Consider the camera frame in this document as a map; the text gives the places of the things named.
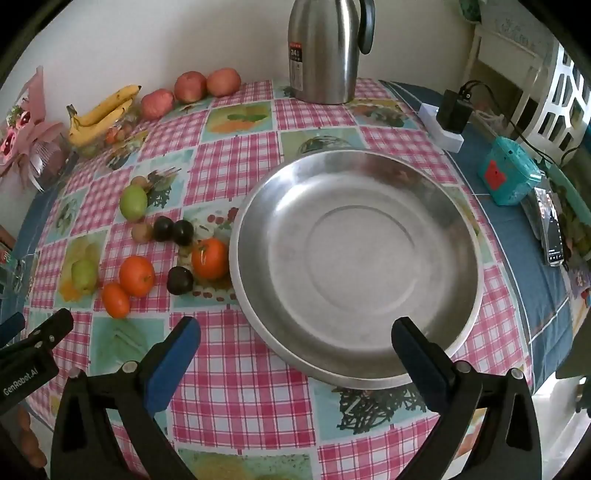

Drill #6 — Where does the white plastic basket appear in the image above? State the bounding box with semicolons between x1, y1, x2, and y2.
519;44;591;155

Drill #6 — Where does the dark purple plum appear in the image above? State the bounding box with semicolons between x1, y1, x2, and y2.
166;266;194;295
153;216;175;242
172;220;195;247

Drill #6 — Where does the pink flower bouquet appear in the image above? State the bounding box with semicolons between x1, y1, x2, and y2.
0;67;79;192

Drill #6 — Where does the yellow banana bunch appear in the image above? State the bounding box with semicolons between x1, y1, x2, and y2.
67;84;142;147

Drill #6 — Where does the large stainless steel plate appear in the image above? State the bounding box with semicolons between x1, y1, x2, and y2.
228;149;485;389

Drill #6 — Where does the black cable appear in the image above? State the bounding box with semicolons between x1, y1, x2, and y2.
459;79;583;167

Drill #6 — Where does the person's left hand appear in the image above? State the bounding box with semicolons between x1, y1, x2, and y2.
11;404;51;469

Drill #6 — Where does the black smartphone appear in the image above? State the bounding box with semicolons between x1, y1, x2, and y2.
536;187;566;267

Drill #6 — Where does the clear plastic container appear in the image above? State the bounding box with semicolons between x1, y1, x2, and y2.
71;108;148;158

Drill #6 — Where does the pink checked tablecloth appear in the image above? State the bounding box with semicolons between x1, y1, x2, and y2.
25;78;536;480

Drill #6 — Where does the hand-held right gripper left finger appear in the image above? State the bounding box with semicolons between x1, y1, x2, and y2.
50;316;202;480

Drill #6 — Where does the black charger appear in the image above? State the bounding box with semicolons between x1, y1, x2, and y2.
436;89;474;134

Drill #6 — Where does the red apple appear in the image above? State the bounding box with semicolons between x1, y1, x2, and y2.
140;89;176;121
174;71;208;104
206;68;242;97

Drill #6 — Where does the white power strip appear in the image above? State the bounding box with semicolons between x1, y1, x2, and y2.
419;102;465;153

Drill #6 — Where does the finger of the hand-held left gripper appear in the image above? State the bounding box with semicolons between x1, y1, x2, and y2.
0;308;75;361
0;312;26;347

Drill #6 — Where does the stainless steel thermos jug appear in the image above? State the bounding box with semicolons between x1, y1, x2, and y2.
287;0;376;104

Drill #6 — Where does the clear glass cup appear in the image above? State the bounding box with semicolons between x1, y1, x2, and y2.
0;247;40;296

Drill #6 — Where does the teal box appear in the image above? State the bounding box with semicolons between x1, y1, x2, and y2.
477;136;546;206

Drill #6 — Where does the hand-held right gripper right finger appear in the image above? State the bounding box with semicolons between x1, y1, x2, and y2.
391;316;543;480

